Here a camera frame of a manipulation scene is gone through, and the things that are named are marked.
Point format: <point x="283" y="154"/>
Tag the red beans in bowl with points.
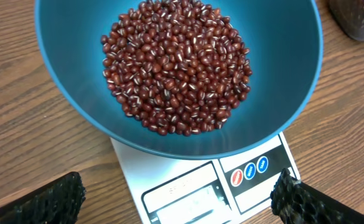
<point x="177" y="67"/>

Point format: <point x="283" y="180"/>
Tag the white digital kitchen scale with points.
<point x="226" y="190"/>

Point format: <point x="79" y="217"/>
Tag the teal metal bowl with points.
<point x="286" y="49"/>

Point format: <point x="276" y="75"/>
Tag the clear plastic container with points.
<point x="345" y="13"/>

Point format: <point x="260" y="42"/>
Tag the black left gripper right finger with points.
<point x="295" y="202"/>

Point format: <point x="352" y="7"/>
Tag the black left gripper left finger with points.
<point x="56" y="202"/>

